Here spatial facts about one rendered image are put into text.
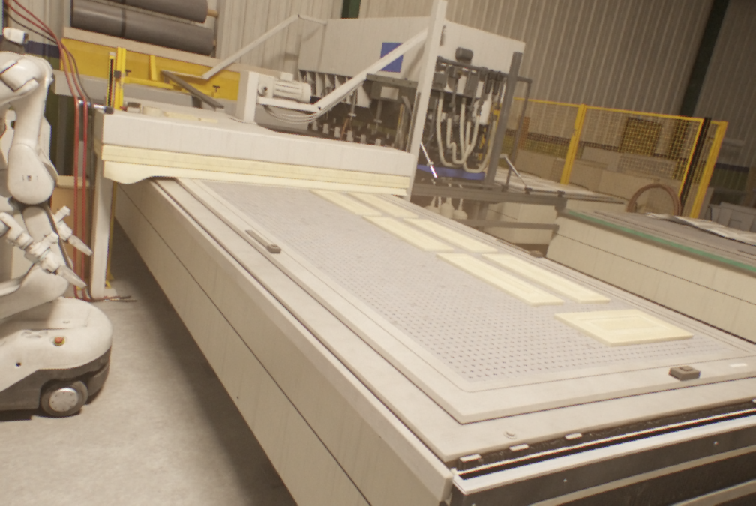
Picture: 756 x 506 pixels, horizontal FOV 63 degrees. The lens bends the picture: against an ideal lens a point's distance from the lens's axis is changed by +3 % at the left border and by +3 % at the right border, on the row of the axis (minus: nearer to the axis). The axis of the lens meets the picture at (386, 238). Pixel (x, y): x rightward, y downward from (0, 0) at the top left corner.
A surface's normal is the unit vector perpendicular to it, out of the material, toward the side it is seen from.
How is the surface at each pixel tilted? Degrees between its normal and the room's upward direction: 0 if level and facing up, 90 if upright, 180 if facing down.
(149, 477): 0
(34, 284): 90
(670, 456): 90
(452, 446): 0
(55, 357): 90
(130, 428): 0
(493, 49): 90
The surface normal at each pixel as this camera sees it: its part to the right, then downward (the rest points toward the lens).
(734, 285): -0.84, -0.03
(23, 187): 0.32, 0.28
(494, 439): 0.18, -0.96
